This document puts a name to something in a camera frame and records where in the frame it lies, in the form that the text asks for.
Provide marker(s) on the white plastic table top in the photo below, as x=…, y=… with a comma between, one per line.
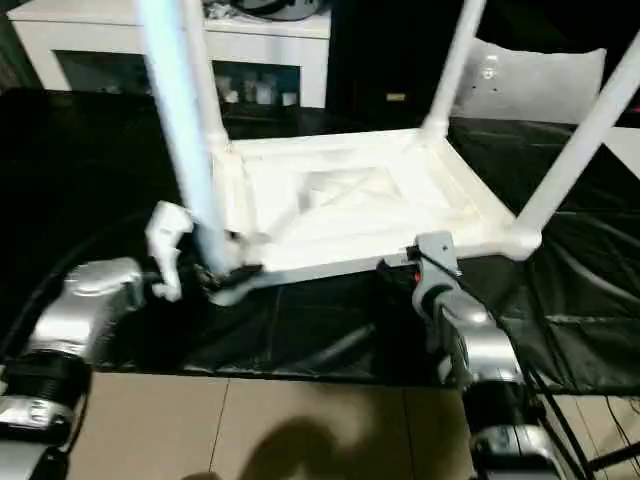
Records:
x=350, y=240

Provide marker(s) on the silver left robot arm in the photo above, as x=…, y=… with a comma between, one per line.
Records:
x=80, y=300

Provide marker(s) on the black cabinet with gold label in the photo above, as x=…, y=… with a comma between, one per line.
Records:
x=375, y=60

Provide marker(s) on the grey pillow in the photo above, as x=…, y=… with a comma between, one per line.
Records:
x=525, y=85

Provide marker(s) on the white sideboard cabinet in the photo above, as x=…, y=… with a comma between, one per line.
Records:
x=100, y=40

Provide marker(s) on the white flat board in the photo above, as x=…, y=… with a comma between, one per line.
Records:
x=627, y=150

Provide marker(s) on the black clutter on sideboard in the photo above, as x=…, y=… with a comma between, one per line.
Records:
x=217, y=7

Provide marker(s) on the grey curtain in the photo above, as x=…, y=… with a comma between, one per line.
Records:
x=15, y=60

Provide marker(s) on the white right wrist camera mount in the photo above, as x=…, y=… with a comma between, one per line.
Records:
x=437, y=250

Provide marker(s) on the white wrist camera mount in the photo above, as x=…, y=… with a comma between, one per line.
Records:
x=437, y=250
x=165, y=230

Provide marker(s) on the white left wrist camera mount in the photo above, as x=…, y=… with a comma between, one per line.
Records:
x=165, y=230

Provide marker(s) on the black metal frame leg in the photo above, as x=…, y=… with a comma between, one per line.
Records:
x=615, y=457

